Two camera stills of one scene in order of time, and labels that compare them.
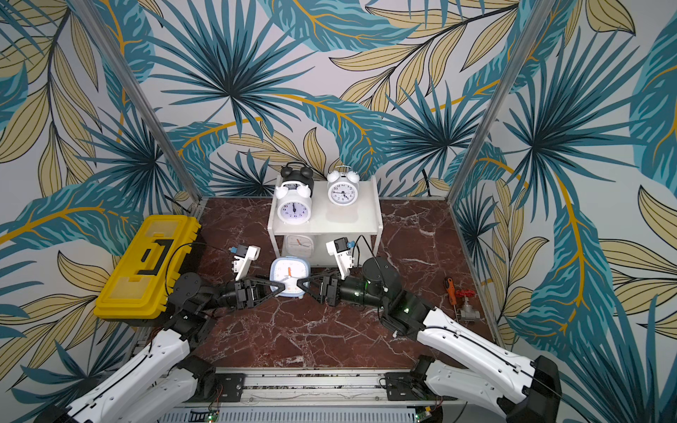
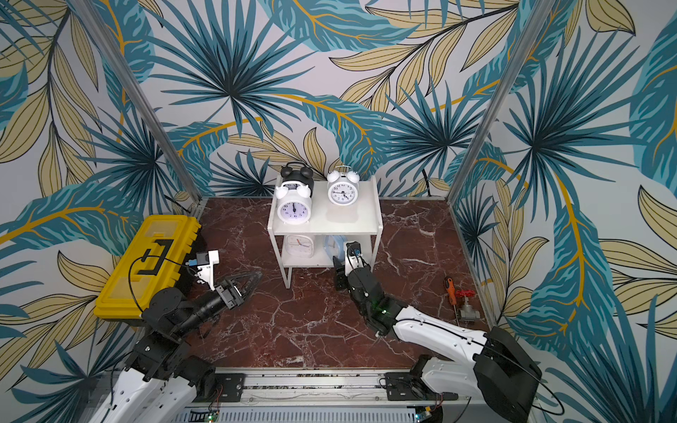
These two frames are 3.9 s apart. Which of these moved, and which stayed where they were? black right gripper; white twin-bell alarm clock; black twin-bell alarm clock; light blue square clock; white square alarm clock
Moved: light blue square clock; black right gripper
Stayed: white twin-bell alarm clock; black twin-bell alarm clock; white square alarm clock
